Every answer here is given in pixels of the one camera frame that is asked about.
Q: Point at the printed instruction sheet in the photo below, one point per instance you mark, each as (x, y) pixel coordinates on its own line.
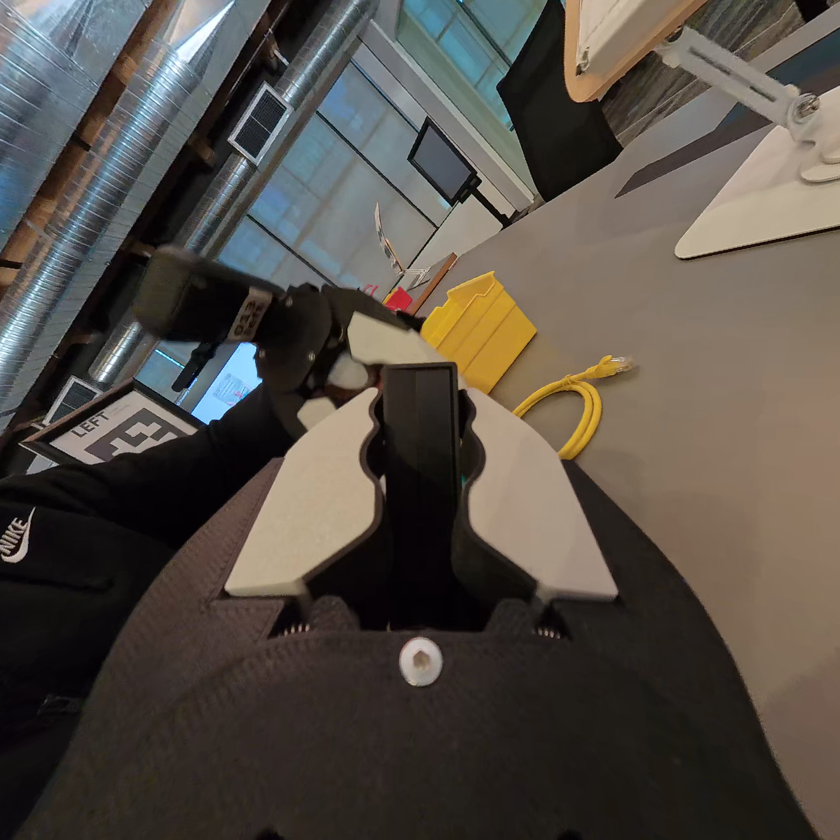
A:
(623, 26)

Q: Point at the wall monitor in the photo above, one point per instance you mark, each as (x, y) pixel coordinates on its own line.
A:
(229, 387)

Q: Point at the silver air duct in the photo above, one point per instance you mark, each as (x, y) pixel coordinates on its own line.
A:
(262, 151)
(98, 229)
(52, 98)

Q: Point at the white air vent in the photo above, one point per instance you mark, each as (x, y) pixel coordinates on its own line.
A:
(73, 400)
(259, 124)

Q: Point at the white document stand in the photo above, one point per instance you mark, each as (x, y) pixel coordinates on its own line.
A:
(754, 203)

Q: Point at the wood-edged table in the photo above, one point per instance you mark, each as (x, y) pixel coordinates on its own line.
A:
(436, 275)

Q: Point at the monitor on rolling stand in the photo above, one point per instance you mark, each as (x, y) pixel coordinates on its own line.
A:
(443, 157)

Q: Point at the printed sign on white stand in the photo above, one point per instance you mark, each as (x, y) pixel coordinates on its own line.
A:
(388, 239)

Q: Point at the person's left forearm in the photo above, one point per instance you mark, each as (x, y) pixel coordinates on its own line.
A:
(164, 472)

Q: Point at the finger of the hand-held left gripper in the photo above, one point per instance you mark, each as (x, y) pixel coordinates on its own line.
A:
(318, 412)
(394, 344)

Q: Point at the framed marker sign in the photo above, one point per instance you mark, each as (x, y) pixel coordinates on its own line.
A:
(124, 433)

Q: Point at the red storage bin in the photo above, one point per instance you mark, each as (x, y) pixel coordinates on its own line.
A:
(396, 300)

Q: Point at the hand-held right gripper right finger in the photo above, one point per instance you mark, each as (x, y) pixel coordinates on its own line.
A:
(538, 525)

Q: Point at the black ethernet switch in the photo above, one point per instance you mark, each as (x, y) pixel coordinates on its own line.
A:
(420, 459)

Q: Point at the yellow storage bin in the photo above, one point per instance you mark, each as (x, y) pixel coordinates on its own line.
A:
(485, 328)

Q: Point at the person's black jacket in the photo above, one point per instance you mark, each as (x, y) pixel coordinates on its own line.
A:
(52, 623)

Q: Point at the black fabric panel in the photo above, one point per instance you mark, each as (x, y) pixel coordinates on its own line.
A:
(558, 118)

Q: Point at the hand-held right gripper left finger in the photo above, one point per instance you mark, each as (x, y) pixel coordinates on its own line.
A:
(308, 518)

